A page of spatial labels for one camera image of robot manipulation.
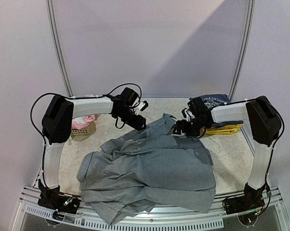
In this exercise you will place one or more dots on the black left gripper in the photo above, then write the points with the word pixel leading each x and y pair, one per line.
pixel 138 124

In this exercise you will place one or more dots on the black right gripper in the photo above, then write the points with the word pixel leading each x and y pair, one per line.
pixel 181 126

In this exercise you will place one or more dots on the grey garment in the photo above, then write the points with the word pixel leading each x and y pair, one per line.
pixel 137 171

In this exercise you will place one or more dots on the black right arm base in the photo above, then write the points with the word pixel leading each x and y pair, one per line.
pixel 252 199

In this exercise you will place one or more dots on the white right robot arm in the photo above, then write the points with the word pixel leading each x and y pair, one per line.
pixel 265 123

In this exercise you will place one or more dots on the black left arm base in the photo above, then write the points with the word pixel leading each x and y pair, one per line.
pixel 56 200

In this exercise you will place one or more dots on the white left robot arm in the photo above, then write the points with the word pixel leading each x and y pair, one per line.
pixel 57 124

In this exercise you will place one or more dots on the beige perforated laundry basket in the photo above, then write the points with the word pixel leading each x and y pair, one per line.
pixel 81 132

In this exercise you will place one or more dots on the yellow folded t-shirt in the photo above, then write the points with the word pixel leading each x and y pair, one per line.
pixel 225 130

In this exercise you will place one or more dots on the pink garment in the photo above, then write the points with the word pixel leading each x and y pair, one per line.
pixel 83 121

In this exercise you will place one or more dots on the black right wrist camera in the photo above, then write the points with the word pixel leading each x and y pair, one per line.
pixel 196 108

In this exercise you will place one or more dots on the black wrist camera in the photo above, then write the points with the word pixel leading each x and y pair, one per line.
pixel 132 97
pixel 196 108

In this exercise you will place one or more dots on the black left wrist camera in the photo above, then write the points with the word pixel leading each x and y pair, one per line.
pixel 132 97

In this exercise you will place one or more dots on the left aluminium frame post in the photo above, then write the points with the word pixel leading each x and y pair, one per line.
pixel 57 47

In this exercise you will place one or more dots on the aluminium frame post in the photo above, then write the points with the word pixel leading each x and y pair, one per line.
pixel 57 47
pixel 243 47

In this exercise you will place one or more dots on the aluminium front rail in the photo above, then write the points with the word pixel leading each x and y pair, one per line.
pixel 32 217

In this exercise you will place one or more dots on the right aluminium frame post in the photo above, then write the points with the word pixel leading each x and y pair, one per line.
pixel 243 47

